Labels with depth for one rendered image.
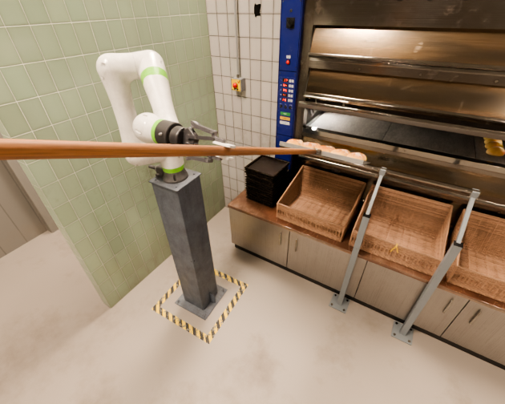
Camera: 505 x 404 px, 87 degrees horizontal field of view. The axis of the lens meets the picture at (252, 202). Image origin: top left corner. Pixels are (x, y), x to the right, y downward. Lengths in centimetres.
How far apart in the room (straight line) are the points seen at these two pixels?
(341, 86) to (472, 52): 72
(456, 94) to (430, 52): 30
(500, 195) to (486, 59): 85
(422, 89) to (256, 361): 210
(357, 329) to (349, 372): 33
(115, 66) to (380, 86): 158
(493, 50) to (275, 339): 221
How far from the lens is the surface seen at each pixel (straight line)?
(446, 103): 209
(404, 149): 221
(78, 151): 55
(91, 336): 259
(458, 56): 204
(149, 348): 236
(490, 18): 204
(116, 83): 142
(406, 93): 209
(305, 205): 238
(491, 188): 234
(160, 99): 125
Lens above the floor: 202
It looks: 37 degrees down
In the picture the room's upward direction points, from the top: 1 degrees counter-clockwise
